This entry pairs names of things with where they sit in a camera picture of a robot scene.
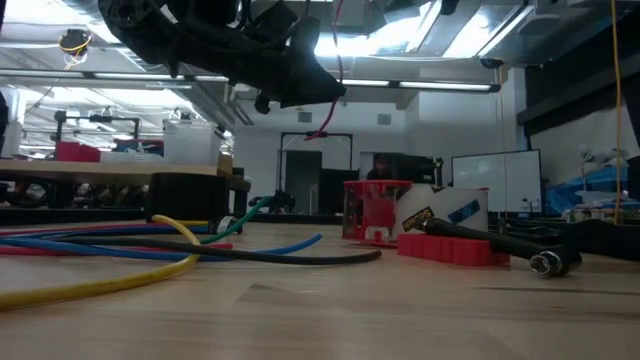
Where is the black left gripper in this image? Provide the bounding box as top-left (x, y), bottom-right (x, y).
top-left (219, 0), bottom-right (348, 115)

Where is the thin red wire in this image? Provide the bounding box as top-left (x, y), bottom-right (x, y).
top-left (303, 0), bottom-right (347, 142)

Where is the person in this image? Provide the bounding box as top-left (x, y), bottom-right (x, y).
top-left (366, 153), bottom-right (397, 182)

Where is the small black robot gripper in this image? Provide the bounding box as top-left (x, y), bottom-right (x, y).
top-left (248, 188), bottom-right (297, 215)

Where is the black and white cabinet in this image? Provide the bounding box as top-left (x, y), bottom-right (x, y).
top-left (358, 150), bottom-right (445, 184)

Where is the long linear ceiling light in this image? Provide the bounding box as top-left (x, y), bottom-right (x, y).
top-left (0, 68), bottom-right (502, 94)

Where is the clear plastic storage container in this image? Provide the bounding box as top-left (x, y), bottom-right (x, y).
top-left (162, 118), bottom-right (225, 167)

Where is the red dispenser with clear tape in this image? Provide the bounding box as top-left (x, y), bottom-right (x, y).
top-left (341, 178), bottom-right (490, 249)

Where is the red socket bit holder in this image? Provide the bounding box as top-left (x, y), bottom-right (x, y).
top-left (396, 231), bottom-right (512, 268)

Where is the whiteboard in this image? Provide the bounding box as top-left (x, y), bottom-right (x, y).
top-left (451, 148), bottom-right (544, 214)

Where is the wooden workbench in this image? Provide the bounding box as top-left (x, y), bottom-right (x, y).
top-left (0, 157), bottom-right (252, 225)

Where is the black ratchet wrench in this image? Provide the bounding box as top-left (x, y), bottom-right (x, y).
top-left (412, 215), bottom-right (584, 278)

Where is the red storage box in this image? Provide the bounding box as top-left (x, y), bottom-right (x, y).
top-left (54, 140), bottom-right (102, 163)

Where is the blue tarp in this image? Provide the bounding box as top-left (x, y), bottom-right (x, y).
top-left (546, 166), bottom-right (632, 215)

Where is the black gantry frame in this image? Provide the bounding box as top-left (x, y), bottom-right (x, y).
top-left (276, 130), bottom-right (355, 212)
top-left (52, 109), bottom-right (142, 142)

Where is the silver ventilation duct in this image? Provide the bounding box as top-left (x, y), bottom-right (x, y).
top-left (62, 0), bottom-right (251, 129)

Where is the green cable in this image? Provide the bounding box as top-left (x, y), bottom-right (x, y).
top-left (0, 194), bottom-right (272, 250)

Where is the blue cable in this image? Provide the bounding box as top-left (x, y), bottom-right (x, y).
top-left (0, 227), bottom-right (324, 263)

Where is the white label cable tie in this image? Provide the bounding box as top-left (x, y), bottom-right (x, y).
top-left (208, 215), bottom-right (245, 236)

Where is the black cable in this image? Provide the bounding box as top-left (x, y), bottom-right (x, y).
top-left (47, 229), bottom-right (384, 267)

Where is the black and yellow cord reel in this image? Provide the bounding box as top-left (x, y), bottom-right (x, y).
top-left (56, 28), bottom-right (95, 66)

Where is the yellow cable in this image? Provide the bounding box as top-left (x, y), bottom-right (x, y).
top-left (0, 213), bottom-right (202, 311)

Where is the yellow hanging extension cord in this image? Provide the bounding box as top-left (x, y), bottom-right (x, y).
top-left (609, 0), bottom-right (625, 225)

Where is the thick red cable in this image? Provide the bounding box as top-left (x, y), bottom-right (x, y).
top-left (0, 222), bottom-right (235, 257)

